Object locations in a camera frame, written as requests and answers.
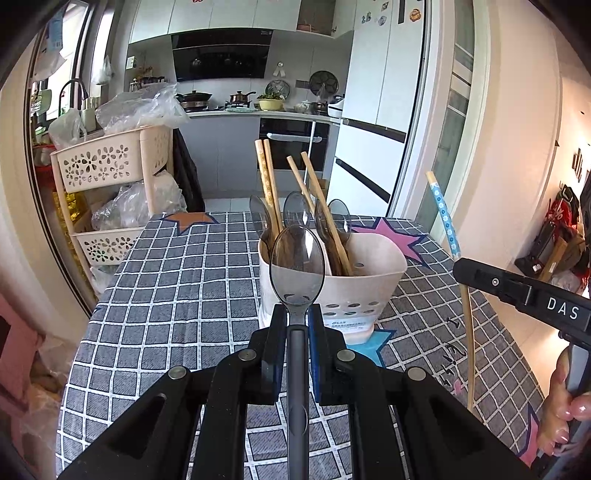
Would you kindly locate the small white plastic bag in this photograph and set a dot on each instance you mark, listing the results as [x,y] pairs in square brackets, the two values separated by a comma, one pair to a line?
[67,129]

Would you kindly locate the black wok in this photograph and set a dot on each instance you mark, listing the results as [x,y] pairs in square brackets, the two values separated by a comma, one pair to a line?
[194,98]

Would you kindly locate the crumpled clear plastic bag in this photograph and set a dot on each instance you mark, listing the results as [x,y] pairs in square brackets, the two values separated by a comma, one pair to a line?
[134,203]

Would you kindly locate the checkered star print tablecloth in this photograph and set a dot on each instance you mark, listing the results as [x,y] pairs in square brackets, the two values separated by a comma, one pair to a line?
[161,300]

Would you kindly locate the black built-in oven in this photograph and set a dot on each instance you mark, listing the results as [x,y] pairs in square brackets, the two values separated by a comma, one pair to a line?
[288,152]

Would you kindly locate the large clear plastic bag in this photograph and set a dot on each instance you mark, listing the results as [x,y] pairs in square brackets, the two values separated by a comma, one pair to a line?
[138,108]

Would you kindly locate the cream plastic storage rack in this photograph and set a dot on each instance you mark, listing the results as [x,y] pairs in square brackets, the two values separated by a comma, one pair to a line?
[115,157]

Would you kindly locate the green bowl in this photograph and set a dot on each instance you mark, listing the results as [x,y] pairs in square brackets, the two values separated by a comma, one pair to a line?
[270,104]

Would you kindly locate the blue flower bamboo chopstick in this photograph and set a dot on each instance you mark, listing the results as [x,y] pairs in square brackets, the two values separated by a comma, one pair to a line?
[443,207]

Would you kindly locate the kitchen faucet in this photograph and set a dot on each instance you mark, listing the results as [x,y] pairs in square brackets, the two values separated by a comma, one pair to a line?
[74,90]

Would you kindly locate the round black steamer rack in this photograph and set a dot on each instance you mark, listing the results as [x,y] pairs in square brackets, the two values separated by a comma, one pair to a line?
[323,83]

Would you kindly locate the white rice cooker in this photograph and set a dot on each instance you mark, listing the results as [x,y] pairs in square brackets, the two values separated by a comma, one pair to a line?
[334,107]

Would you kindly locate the white plastic utensil holder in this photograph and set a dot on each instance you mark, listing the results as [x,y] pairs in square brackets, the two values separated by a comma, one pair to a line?
[369,286]

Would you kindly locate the black range hood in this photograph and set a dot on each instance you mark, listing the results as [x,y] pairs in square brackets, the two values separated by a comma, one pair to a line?
[219,57]

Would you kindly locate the hanging white plastic bag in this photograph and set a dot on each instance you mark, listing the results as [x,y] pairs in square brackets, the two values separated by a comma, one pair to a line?
[102,71]

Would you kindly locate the white upper cabinets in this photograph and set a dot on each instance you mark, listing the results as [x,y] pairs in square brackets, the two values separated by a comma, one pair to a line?
[221,16]

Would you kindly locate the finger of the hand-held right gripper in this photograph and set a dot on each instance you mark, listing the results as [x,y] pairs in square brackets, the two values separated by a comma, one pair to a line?
[489,279]

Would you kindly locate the white refrigerator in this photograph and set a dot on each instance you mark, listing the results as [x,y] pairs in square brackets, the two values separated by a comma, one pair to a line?
[383,92]

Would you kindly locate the copper cooking pot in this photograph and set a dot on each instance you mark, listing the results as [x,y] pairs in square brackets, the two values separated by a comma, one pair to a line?
[240,98]

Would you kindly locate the black jacket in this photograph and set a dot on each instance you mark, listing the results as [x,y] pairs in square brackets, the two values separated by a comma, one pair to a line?
[187,170]

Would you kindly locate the person's right hand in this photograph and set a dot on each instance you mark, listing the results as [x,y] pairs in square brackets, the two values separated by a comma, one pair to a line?
[554,410]

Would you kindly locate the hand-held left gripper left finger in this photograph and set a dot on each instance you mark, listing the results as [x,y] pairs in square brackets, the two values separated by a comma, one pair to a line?
[279,355]

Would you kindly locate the hanging metal strainer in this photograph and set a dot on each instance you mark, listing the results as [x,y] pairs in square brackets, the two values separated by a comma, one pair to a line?
[277,88]

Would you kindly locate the translucent grey plastic spoon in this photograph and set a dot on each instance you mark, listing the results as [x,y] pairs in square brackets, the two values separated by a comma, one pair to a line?
[295,263]
[295,210]
[342,214]
[259,217]
[323,221]

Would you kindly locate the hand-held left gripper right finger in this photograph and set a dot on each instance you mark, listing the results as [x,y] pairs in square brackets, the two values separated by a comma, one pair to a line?
[316,355]

